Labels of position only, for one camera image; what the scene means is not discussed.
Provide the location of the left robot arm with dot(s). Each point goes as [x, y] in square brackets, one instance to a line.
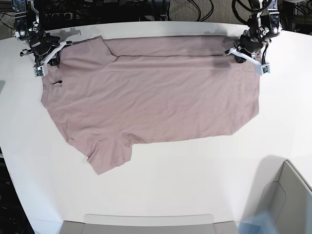
[264, 24]

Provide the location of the blue object corner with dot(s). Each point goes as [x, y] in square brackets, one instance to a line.
[258, 223]

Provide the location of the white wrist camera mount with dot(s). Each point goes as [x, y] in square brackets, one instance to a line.
[260, 68]
[41, 60]

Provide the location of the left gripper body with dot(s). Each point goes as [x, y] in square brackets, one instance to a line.
[253, 49]

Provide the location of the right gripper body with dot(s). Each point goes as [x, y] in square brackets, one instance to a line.
[40, 41]

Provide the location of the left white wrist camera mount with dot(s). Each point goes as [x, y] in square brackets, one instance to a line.
[260, 68]

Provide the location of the grey tray front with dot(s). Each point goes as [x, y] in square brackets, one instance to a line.
[112, 224]

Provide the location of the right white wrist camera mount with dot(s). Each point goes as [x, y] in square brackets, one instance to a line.
[41, 60]

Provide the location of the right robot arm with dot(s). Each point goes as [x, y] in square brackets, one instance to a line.
[27, 19]

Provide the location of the grey bin right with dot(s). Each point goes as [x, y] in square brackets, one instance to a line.
[286, 204]

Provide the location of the pink T-shirt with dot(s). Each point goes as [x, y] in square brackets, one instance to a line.
[108, 94]

